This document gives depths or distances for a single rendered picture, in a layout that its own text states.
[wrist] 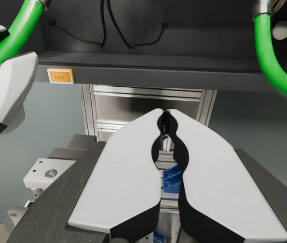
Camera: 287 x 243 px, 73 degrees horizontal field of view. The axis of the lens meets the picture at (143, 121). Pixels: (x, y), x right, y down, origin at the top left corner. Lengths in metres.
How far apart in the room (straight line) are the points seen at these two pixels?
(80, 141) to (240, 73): 0.59
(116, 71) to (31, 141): 1.70
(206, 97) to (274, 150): 0.95
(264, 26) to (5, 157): 2.31
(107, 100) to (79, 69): 0.87
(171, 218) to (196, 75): 0.51
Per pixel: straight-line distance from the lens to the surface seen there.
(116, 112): 1.33
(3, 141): 2.23
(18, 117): 0.19
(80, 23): 0.55
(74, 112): 1.68
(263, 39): 0.23
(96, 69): 0.43
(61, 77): 0.45
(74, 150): 0.75
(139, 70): 0.42
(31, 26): 0.19
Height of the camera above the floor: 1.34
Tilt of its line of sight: 58 degrees down
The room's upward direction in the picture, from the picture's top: 173 degrees counter-clockwise
